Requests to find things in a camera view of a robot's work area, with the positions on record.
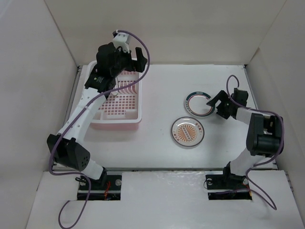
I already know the near orange sunburst plate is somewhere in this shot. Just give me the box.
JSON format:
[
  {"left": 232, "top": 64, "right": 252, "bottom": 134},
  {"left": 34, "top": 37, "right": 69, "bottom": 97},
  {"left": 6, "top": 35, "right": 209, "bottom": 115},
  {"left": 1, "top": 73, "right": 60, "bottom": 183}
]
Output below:
[{"left": 171, "top": 116, "right": 205, "bottom": 148}]

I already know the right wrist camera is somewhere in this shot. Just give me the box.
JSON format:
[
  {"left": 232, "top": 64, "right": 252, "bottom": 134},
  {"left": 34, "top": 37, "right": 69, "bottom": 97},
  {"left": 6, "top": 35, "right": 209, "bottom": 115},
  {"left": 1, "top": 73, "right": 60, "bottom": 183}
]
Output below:
[{"left": 232, "top": 88, "right": 249, "bottom": 107}]

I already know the green red rimmed plate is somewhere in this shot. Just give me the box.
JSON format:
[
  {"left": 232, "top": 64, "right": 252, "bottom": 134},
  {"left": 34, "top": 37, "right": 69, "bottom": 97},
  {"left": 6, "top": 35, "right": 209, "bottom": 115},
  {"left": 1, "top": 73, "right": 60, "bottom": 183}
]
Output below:
[{"left": 184, "top": 91, "right": 215, "bottom": 118}]

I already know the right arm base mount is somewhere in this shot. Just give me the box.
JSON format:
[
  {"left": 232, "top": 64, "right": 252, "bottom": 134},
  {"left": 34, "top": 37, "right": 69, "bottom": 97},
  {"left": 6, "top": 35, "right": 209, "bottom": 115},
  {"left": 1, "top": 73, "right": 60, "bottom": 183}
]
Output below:
[{"left": 205, "top": 165, "right": 252, "bottom": 200}]

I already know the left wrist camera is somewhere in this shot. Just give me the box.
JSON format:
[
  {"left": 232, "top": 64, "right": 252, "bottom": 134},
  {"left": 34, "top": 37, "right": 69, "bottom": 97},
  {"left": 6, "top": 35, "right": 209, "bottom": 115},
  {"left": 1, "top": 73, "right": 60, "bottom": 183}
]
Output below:
[{"left": 112, "top": 30, "right": 131, "bottom": 53}]

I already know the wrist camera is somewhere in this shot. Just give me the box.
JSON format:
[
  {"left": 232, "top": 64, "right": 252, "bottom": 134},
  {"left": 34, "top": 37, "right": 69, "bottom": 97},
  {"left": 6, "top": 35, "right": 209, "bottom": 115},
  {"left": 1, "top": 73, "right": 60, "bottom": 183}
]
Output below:
[
  {"left": 112, "top": 30, "right": 131, "bottom": 53},
  {"left": 232, "top": 88, "right": 249, "bottom": 107}
]

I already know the pink white dish rack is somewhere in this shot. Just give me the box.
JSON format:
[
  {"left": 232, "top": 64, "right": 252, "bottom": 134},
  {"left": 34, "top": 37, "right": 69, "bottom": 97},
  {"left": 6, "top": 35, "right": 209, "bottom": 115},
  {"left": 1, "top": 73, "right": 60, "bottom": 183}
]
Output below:
[{"left": 82, "top": 59, "right": 143, "bottom": 131}]

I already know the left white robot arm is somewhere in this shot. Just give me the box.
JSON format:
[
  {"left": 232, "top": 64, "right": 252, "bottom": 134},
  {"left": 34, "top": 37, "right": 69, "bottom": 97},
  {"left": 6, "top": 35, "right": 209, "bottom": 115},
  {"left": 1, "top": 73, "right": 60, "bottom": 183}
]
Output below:
[{"left": 47, "top": 42, "right": 149, "bottom": 189}]

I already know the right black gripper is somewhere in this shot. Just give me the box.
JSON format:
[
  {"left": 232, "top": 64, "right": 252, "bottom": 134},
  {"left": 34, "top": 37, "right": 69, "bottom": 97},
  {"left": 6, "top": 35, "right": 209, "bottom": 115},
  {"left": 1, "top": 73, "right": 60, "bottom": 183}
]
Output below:
[{"left": 206, "top": 90, "right": 234, "bottom": 119}]

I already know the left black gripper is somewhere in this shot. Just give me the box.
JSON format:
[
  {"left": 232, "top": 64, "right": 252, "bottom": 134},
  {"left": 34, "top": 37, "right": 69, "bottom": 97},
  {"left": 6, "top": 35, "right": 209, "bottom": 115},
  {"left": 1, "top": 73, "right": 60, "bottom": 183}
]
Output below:
[{"left": 111, "top": 45, "right": 147, "bottom": 77}]

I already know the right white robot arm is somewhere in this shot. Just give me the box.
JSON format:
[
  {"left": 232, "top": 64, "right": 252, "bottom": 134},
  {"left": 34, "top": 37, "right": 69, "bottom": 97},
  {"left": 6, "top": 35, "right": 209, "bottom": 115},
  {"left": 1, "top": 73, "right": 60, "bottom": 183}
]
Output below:
[{"left": 206, "top": 88, "right": 283, "bottom": 189}]

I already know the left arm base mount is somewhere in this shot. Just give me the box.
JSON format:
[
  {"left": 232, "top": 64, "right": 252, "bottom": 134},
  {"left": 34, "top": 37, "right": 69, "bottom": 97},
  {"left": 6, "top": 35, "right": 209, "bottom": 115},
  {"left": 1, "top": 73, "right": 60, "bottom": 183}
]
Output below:
[{"left": 75, "top": 170, "right": 122, "bottom": 201}]

